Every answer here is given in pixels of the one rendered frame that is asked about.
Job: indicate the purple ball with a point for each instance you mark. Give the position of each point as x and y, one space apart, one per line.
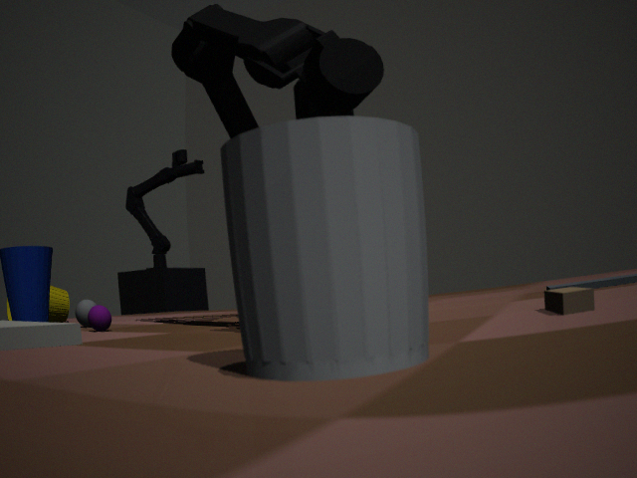
99 318

